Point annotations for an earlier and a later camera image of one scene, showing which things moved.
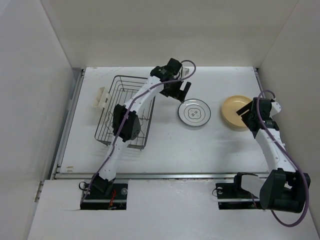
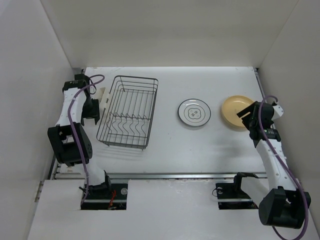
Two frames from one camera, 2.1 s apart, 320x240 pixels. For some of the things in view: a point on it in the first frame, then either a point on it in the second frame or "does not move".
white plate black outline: x=194 y=112 does not move
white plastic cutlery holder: x=102 y=98 does not move
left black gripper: x=177 y=93 to x=92 y=114
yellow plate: x=231 y=105 does not move
